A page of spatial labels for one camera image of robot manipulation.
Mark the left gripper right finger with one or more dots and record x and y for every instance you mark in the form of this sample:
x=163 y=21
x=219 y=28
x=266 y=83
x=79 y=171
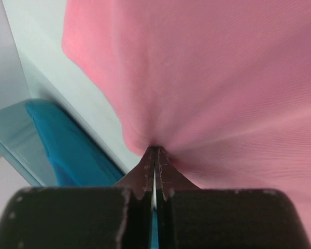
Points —
x=190 y=217

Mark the translucent blue plastic bin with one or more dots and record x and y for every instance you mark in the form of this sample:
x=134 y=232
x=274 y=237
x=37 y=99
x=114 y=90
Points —
x=20 y=144

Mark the pink t shirt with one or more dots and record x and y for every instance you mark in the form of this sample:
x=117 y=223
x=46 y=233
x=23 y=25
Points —
x=223 y=86

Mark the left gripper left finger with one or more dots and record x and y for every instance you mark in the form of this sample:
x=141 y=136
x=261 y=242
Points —
x=119 y=216

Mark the crumpled blue t shirt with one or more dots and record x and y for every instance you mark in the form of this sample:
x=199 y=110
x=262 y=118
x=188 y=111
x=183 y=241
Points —
x=75 y=158

